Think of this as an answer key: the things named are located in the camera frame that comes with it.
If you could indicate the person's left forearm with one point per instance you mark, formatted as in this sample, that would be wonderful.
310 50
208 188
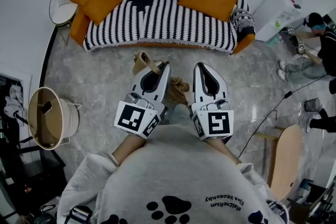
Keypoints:
127 148

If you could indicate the black smartphone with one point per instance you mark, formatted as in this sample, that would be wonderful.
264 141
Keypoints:
46 108

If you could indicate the framed picture with clothes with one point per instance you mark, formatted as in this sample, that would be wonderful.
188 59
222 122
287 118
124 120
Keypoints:
14 105

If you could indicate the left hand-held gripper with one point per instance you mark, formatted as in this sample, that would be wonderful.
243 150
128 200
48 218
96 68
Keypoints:
131 118

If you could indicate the person's light jeans leg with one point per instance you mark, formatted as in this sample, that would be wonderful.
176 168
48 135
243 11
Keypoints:
178 115

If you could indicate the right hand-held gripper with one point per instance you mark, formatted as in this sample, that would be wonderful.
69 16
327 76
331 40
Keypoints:
218 123

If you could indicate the black white striped blanket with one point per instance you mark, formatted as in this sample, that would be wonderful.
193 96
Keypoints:
162 23

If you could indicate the person's grey paw-print sweatshirt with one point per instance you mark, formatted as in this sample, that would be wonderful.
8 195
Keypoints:
170 170

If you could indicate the person's right forearm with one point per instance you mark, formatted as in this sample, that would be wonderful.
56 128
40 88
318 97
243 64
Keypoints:
225 149

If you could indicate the orange sofa seat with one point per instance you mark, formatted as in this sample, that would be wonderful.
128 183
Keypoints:
78 30

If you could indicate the round wooden table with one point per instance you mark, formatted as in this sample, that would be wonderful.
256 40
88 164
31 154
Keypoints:
287 160

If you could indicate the black low cabinet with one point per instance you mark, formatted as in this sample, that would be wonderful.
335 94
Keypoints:
31 178

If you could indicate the black white patterned cushion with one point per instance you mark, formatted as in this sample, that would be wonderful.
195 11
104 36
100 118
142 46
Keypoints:
244 19

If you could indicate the white cabinet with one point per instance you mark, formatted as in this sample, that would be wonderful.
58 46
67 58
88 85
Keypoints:
278 10

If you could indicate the beige round side table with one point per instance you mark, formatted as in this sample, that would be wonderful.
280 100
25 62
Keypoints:
52 126

